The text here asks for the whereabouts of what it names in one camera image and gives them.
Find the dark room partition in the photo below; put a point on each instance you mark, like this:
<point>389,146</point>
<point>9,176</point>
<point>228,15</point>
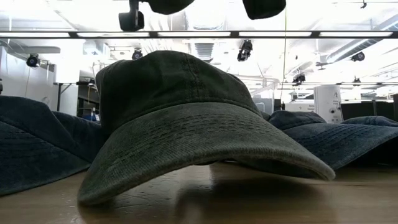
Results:
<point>357,110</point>

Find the white table black legs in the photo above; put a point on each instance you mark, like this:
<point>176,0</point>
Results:
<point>58,96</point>

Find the dark blue denim baseball cap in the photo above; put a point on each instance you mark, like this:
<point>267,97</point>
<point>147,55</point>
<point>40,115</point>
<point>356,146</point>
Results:
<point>373,119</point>
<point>31,149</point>
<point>335,140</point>

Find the large grey ceiling duct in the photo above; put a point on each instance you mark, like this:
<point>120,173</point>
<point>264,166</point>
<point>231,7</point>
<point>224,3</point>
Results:
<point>357,46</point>

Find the white box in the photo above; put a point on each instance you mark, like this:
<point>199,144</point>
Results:
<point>298,107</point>

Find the white LED light strip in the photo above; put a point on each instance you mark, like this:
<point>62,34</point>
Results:
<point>194,34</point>
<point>34,34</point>
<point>356,34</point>
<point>275,34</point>
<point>113,34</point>

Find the ribbed ventilation duct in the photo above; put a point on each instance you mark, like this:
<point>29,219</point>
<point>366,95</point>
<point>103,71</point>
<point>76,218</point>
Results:
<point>204,51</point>

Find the white cylindrical air purifier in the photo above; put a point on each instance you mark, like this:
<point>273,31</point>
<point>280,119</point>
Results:
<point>326,99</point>

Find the black ceiling track light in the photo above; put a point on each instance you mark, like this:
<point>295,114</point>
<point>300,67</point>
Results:
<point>363,4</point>
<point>356,81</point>
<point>137,55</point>
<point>245,49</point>
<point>299,78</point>
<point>358,56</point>
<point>32,61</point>

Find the dark storage shelf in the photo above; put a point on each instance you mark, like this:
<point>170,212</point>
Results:
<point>88,105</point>

